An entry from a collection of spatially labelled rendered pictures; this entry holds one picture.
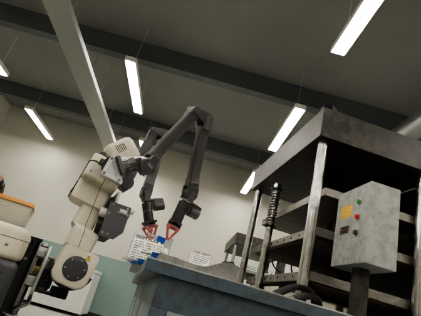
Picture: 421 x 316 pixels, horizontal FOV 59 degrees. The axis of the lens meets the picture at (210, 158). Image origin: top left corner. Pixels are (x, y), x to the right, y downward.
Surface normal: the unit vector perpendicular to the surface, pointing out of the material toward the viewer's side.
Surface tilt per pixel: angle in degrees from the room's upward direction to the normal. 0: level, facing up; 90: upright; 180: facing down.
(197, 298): 90
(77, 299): 90
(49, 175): 90
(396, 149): 90
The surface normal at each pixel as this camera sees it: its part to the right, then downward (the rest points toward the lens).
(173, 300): 0.21, -0.33
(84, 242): 0.42, -0.25
